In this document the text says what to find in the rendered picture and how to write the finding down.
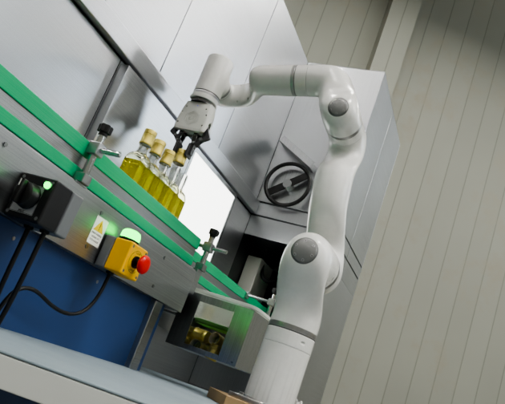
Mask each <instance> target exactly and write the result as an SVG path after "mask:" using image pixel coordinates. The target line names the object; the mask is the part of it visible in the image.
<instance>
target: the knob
mask: <svg viewBox="0 0 505 404"><path fill-rule="evenodd" d="M40 197H41V189H40V187H39V186H38V185H37V184H33V183H31V182H30V181H28V180H27V179H25V178H22V177H21V178H20V179H19V181H18V183H17V185H16V186H15V187H14V190H13V191H12V195H11V197H10V200H12V201H13V202H15V203H16V204H17V205H18V206H19V207H21V208H24V209H28V208H32V207H34V206H35V205H36V204H37V203H38V201H39V199H40Z"/></svg>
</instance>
